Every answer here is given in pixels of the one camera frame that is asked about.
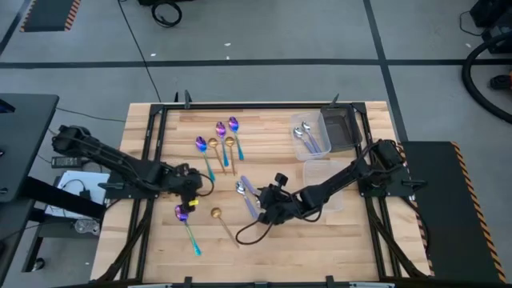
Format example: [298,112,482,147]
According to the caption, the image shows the red and black device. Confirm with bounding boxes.
[490,70,512,91]

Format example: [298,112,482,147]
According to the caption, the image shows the black camera cable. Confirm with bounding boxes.
[194,170,216,198]
[234,215,283,246]

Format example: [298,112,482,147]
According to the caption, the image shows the black side desk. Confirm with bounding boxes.
[0,94,60,203]

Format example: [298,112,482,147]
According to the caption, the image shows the black right camera cable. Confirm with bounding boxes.
[234,215,283,246]

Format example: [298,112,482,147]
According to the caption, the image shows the iridescent rainbow spoon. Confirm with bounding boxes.
[174,204,202,257]
[194,135,217,184]
[215,121,230,168]
[228,116,246,162]

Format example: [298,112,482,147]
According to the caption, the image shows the black metal table frame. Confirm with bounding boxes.
[90,102,432,288]

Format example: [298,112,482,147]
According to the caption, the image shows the thin black floor cable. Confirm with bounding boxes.
[54,106,128,123]

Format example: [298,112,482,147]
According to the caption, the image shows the clear plastic object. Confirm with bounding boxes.
[74,218,101,236]

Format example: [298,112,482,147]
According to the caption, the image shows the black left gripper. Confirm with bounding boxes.
[166,162,204,211]

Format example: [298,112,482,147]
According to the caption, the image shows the gold spoon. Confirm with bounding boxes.
[210,206,241,250]
[208,138,227,175]
[224,136,237,177]

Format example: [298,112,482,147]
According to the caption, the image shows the clear plastic container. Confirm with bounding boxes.
[290,110,333,162]
[302,159,346,213]

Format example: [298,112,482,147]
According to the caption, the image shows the white paper pad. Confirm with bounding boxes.
[44,170,111,220]

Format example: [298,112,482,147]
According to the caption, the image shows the black left camera cable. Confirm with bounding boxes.
[194,170,216,198]

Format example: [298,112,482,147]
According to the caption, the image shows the coiled black cable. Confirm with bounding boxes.
[150,0,183,29]

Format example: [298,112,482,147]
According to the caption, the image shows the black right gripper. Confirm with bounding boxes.
[258,183,301,226]

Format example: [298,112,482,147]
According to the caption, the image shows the dark grey plastic container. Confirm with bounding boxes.
[320,104,364,154]

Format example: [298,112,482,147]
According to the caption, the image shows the black mat orange hazard stripes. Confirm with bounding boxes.
[401,140,507,284]
[19,0,81,33]

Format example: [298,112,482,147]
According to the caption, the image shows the black equipment box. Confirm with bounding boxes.
[470,0,512,55]

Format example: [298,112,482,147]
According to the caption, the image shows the thick black hose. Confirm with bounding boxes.
[461,33,512,125]

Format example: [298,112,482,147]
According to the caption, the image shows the black diagonal stand beam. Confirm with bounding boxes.
[22,175,107,220]

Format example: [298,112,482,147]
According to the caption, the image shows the black power adapter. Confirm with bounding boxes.
[50,155,83,169]

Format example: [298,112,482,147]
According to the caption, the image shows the long black floor cable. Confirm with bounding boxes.
[118,0,162,103]

